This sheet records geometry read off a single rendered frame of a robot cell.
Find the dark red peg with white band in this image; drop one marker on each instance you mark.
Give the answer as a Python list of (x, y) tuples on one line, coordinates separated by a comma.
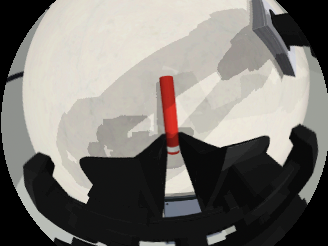
[(168, 103)]

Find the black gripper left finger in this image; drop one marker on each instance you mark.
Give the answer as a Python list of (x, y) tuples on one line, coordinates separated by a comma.
[(145, 171)]

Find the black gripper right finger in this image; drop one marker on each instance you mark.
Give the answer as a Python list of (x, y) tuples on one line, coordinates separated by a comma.
[(208, 165)]

